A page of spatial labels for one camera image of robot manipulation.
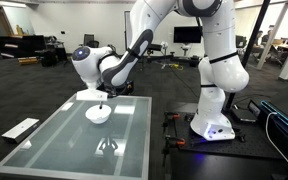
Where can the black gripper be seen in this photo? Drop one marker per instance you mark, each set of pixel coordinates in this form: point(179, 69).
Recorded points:
point(120, 89)

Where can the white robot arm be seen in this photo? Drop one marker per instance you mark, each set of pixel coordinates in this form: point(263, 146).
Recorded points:
point(217, 66)

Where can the white bowl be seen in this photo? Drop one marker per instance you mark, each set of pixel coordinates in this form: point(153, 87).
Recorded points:
point(98, 116)

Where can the black background chair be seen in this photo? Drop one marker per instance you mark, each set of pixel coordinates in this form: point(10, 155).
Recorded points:
point(90, 40)

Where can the orange and black clamp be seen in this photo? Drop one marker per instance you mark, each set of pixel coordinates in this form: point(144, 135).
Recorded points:
point(174, 143)
point(171, 117)

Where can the yellow floor object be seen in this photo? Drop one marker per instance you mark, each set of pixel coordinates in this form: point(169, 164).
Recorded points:
point(27, 60)

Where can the black low cabinet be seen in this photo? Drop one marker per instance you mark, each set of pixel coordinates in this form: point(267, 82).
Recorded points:
point(20, 45)

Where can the black flat controller box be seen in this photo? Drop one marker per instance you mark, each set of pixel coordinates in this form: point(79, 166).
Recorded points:
point(244, 115)

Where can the black slanted pole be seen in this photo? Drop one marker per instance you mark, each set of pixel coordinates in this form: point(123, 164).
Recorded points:
point(250, 43)

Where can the white slanted beam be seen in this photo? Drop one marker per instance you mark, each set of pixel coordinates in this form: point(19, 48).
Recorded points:
point(272, 36)

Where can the black device with cyan strip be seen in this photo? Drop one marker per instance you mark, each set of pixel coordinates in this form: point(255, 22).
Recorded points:
point(284, 130)

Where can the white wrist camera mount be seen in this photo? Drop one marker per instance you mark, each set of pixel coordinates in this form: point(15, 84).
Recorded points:
point(90, 95)

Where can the wall mounted black screen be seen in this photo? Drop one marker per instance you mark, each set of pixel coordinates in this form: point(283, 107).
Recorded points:
point(187, 34)

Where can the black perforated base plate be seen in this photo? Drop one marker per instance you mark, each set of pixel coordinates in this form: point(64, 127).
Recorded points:
point(250, 146)

